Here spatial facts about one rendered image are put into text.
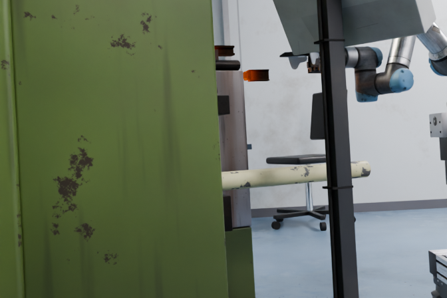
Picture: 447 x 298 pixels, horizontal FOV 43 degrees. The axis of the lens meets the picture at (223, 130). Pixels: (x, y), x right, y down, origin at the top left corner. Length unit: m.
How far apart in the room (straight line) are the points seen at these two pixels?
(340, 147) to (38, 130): 0.63
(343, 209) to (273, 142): 3.96
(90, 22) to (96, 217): 0.41
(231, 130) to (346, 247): 0.52
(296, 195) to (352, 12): 4.01
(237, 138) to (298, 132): 3.61
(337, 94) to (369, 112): 4.07
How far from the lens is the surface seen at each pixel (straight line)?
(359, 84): 2.04
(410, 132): 5.42
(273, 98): 5.23
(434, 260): 2.44
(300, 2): 1.39
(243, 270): 1.67
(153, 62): 1.26
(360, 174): 1.56
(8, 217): 1.11
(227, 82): 1.63
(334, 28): 1.29
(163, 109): 1.26
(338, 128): 1.27
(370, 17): 1.33
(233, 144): 1.63
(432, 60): 2.40
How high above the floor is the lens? 0.72
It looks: 1 degrees up
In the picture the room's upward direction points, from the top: 3 degrees counter-clockwise
